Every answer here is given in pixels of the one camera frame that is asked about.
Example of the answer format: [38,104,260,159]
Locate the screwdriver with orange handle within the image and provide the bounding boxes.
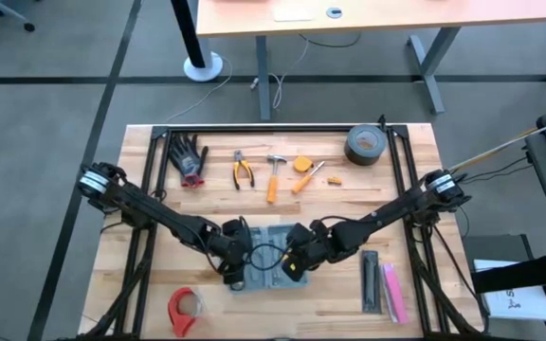
[291,160,326,195]

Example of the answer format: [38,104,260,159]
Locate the black floor cable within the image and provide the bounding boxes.
[297,30,363,49]

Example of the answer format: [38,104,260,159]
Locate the orange desk grey legs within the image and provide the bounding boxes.
[195,0,546,123]

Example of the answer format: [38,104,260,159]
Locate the black strap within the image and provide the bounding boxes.
[470,250,546,296]

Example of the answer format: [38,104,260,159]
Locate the pole with round white base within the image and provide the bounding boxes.
[170,0,225,83]

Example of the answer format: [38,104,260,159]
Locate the dark grey box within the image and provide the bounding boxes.
[462,233,536,285]

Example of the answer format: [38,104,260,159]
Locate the black right camera cable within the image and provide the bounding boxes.
[246,242,294,273]

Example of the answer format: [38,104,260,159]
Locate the white floor cable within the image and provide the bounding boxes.
[269,33,312,111]
[163,53,234,124]

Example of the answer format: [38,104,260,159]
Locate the red tape dispenser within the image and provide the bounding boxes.
[167,286,205,339]

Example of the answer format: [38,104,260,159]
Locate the yellow tape measure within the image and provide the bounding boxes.
[293,155,315,174]

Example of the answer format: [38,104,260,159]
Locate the hammer with orange handle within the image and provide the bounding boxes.
[265,153,289,206]

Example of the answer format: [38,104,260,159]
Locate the yellow and white cable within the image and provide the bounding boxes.
[448,110,546,174]

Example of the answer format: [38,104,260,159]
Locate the black work glove red cuff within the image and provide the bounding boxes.
[168,133,209,189]

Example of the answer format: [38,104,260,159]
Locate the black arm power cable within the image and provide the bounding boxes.
[462,154,536,186]

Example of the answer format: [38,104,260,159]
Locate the white pad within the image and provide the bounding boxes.
[272,5,316,24]

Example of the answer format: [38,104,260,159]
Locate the black duct tape roll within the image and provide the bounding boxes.
[343,123,390,168]

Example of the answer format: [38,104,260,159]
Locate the black aluminium rig frame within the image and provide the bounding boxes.
[79,113,486,341]

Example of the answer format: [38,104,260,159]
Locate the yellow black pliers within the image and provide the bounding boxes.
[232,149,256,191]

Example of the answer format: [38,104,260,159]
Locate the white paper sheet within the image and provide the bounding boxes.
[473,258,546,323]

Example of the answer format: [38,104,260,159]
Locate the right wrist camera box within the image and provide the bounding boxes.
[281,254,306,284]

